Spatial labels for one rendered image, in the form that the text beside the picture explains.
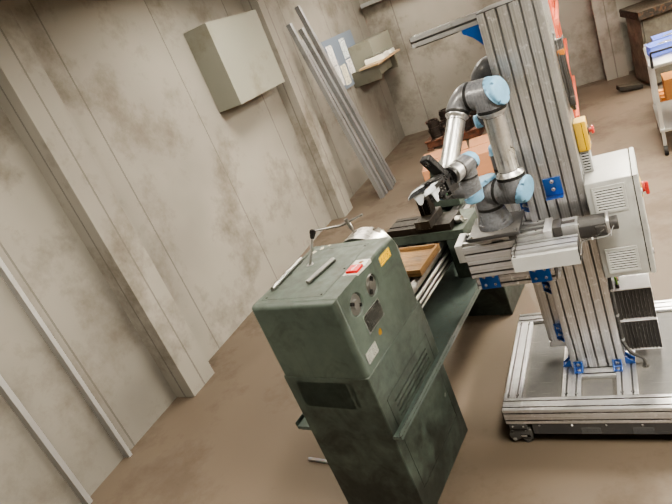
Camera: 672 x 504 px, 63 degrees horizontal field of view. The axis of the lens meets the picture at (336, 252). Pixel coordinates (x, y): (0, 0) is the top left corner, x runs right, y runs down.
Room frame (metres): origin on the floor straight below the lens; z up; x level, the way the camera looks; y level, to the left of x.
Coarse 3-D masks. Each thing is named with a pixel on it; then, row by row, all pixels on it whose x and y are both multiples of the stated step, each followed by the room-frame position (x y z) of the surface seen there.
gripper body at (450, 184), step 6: (450, 168) 1.93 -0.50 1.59; (438, 174) 1.92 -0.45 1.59; (450, 174) 1.93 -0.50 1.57; (456, 174) 1.92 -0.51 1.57; (432, 180) 1.89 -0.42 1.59; (444, 180) 1.88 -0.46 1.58; (450, 180) 1.92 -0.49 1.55; (456, 180) 1.92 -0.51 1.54; (444, 186) 1.88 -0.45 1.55; (450, 186) 1.88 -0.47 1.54; (456, 186) 1.92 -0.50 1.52; (444, 192) 1.87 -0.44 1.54; (450, 192) 1.88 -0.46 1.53; (432, 198) 1.90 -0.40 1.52
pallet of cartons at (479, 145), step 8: (480, 136) 6.46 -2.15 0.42; (464, 144) 6.40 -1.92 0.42; (472, 144) 6.27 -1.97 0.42; (480, 144) 6.15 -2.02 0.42; (488, 144) 6.01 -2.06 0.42; (432, 152) 6.64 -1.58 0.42; (440, 152) 6.50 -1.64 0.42; (464, 152) 6.09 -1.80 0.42; (480, 152) 5.84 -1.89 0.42; (488, 152) 5.77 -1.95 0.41; (480, 160) 5.80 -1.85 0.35; (488, 160) 5.78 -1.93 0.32; (424, 168) 6.12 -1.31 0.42; (480, 168) 5.81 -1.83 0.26; (488, 168) 5.79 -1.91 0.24; (424, 176) 6.02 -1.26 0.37
